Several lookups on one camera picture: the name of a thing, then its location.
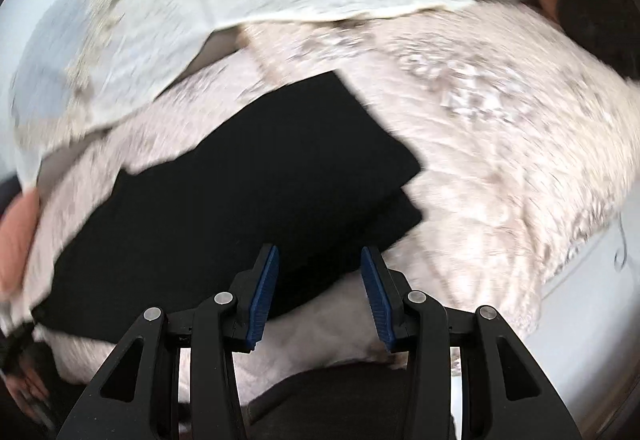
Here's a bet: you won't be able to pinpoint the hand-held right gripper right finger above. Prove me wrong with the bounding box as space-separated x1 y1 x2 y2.
360 246 583 440

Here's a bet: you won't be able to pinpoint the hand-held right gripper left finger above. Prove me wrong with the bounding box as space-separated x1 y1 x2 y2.
56 243 280 440

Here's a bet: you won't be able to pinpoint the black pants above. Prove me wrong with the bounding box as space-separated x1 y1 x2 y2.
31 70 426 346

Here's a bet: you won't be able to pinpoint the person's left hand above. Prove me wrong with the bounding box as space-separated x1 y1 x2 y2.
7 362 48 421

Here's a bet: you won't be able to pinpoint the person's dark clothing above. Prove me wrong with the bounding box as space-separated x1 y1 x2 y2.
245 362 458 440

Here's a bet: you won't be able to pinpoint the pink quilted floral bedspread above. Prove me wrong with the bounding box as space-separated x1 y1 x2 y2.
0 2 638 440

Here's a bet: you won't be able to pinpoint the blue quilted cover lace trim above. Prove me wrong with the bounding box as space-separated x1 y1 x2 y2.
7 0 131 161

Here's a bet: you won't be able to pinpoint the dark cloth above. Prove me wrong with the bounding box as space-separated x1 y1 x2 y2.
555 0 640 81

